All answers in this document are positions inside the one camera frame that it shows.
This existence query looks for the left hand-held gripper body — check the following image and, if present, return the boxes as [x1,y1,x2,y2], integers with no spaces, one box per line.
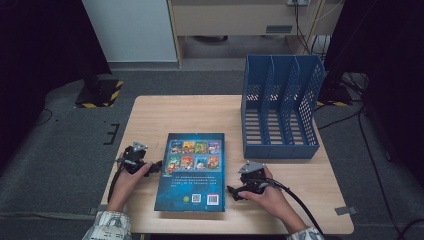
[115,141,149,175]

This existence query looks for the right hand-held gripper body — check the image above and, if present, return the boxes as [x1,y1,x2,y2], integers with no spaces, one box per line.
[237,160,268,195]

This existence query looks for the dark blue picture book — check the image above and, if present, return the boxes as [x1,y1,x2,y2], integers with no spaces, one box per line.
[153,132,227,213]

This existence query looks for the blue file rack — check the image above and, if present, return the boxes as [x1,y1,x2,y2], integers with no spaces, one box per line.
[240,54,327,160]

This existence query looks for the person's right hand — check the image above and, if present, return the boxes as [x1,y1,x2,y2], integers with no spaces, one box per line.
[237,166,298,222]

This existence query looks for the person's left hand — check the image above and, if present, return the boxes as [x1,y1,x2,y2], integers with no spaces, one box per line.
[109,162,153,201]

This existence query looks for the gray tape strip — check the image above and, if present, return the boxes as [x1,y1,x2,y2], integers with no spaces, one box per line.
[88,204,110,216]
[334,205,359,216]

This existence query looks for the black stand base striped tape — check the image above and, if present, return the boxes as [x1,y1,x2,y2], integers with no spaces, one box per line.
[314,71,355,108]
[74,73,125,109]

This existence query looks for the white cabinet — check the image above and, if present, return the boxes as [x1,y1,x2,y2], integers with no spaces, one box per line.
[81,0,178,64]

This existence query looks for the black curtain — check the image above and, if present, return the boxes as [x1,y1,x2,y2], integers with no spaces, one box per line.
[323,0,424,188]
[0,0,113,174]

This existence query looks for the beige wooden desk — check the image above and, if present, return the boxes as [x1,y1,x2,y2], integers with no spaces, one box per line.
[166,0,346,69]

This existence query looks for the left hand-held gripper black cable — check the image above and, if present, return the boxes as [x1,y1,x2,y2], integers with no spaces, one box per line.
[107,164,125,203]

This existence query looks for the hand-held gripper black cable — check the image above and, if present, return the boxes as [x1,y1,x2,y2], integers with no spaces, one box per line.
[107,164,125,203]
[265,179,324,235]

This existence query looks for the right hand-held gripper black cable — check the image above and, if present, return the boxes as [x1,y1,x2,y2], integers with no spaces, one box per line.
[265,179,324,235]

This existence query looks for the thin black floor cable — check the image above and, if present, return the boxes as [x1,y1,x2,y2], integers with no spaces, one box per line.
[32,107,54,128]

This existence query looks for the long black floor cable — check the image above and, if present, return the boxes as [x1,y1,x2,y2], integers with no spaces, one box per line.
[357,108,424,240]

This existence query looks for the black hanging cables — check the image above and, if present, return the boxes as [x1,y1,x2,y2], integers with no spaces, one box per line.
[292,0,314,56]

